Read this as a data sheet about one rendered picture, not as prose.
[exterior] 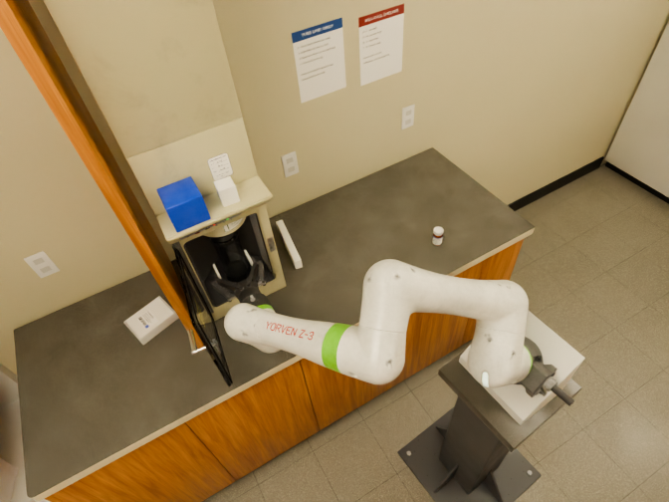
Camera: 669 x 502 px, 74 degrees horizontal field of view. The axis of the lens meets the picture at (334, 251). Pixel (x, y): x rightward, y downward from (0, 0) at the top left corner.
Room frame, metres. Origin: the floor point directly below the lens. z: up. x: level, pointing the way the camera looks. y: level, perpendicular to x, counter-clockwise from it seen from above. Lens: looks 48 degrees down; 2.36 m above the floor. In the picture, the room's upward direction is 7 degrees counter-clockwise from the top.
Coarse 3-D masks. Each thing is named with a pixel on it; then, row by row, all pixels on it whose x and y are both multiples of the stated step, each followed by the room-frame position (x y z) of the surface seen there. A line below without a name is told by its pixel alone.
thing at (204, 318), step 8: (176, 256) 0.91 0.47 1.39; (184, 288) 0.79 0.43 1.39; (192, 288) 0.88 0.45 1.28; (192, 296) 0.82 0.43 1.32; (200, 304) 0.87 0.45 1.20; (200, 312) 0.81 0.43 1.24; (208, 312) 0.94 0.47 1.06; (192, 320) 0.68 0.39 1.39; (200, 320) 0.75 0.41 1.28; (208, 320) 0.86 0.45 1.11; (208, 328) 0.80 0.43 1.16; (200, 336) 0.67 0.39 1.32; (208, 336) 0.74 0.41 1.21; (216, 336) 0.86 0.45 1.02; (208, 352) 0.67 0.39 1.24; (216, 352) 0.73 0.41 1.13; (224, 376) 0.67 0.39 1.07
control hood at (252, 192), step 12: (252, 180) 1.08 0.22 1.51; (216, 192) 1.04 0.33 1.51; (240, 192) 1.03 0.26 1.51; (252, 192) 1.02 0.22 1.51; (264, 192) 1.02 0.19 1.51; (216, 204) 0.99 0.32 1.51; (240, 204) 0.98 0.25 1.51; (252, 204) 0.97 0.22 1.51; (168, 216) 0.96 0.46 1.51; (216, 216) 0.94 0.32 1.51; (228, 216) 0.94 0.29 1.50; (168, 228) 0.91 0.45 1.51; (192, 228) 0.90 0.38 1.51; (168, 240) 0.87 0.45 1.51
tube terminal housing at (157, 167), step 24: (240, 120) 1.10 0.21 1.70; (168, 144) 1.02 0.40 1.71; (192, 144) 1.04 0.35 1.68; (216, 144) 1.07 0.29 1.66; (240, 144) 1.09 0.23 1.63; (144, 168) 0.98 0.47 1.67; (168, 168) 1.01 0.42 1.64; (192, 168) 1.03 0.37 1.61; (240, 168) 1.09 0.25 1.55; (144, 192) 0.97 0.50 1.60; (240, 216) 1.07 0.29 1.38; (264, 216) 1.10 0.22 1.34; (264, 240) 1.12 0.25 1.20; (264, 288) 1.07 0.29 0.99; (216, 312) 0.99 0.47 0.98
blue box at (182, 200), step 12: (180, 180) 1.00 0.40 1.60; (192, 180) 1.00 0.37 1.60; (168, 192) 0.96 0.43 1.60; (180, 192) 0.95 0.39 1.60; (192, 192) 0.94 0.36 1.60; (168, 204) 0.91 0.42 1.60; (180, 204) 0.90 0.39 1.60; (192, 204) 0.92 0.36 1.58; (204, 204) 0.93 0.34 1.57; (180, 216) 0.90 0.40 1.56; (192, 216) 0.91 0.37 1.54; (204, 216) 0.92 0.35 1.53; (180, 228) 0.89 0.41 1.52
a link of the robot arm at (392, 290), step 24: (384, 264) 0.64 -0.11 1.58; (408, 264) 0.66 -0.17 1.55; (384, 288) 0.58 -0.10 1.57; (408, 288) 0.58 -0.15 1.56; (432, 288) 0.60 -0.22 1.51; (456, 288) 0.63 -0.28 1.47; (480, 288) 0.65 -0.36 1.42; (504, 288) 0.67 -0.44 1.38; (360, 312) 0.57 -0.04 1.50; (384, 312) 0.54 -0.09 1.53; (408, 312) 0.55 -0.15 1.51; (432, 312) 0.59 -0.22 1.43; (456, 312) 0.60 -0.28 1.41; (480, 312) 0.61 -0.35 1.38; (504, 312) 0.62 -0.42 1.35
